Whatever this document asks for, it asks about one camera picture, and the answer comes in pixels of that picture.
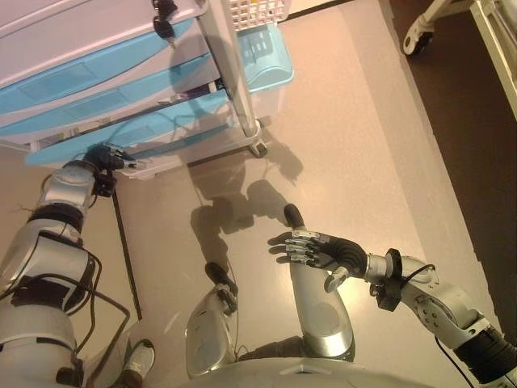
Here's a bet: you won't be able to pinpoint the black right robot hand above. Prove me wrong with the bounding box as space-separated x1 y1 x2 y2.
267 230 369 293

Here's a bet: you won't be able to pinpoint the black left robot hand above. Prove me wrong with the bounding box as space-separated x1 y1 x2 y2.
82 141 141 173

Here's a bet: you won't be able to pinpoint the silver right robot leg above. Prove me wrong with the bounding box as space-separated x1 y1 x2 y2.
284 204 356 361

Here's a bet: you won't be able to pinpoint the silver robot leg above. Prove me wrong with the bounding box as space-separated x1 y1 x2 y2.
184 261 240 379
284 204 356 361

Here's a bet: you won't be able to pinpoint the white medical cart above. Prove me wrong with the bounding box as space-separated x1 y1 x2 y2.
0 0 298 181

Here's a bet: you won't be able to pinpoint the grey robot torso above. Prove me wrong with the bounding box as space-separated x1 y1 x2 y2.
177 355 449 388

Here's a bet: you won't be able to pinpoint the grey cart caster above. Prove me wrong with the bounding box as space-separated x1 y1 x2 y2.
248 139 270 158

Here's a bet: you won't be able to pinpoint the black keys in lock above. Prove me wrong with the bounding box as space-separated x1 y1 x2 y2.
151 0 179 44

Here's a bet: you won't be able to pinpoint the silver left robot leg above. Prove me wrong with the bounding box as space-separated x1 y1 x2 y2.
184 261 240 379

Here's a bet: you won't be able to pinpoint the blue lid waste bin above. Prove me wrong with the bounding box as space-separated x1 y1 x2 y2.
236 23 295 122

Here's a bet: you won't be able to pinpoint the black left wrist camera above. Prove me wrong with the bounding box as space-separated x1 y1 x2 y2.
93 169 119 199

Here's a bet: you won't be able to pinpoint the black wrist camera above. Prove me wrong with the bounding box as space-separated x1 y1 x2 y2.
93 169 119 199
376 248 405 312

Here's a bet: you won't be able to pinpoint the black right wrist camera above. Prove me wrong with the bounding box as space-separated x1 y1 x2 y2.
376 248 405 312

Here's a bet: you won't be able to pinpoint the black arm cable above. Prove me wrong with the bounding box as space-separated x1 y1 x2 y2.
60 250 132 388

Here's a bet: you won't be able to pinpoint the white wire basket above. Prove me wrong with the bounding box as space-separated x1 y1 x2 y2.
228 0 288 32

